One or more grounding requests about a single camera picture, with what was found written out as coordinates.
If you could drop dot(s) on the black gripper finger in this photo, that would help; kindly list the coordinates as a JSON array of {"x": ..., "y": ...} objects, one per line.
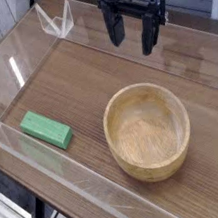
[
  {"x": 114, "y": 22},
  {"x": 150, "y": 33}
]

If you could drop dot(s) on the green rectangular block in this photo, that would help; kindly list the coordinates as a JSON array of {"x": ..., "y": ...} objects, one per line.
[{"x": 46, "y": 129}]

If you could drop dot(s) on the brown wooden bowl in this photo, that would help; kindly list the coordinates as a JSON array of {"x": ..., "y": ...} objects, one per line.
[{"x": 147, "y": 130}]

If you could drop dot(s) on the clear acrylic tray walls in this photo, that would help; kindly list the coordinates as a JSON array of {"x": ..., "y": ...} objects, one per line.
[{"x": 58, "y": 62}]

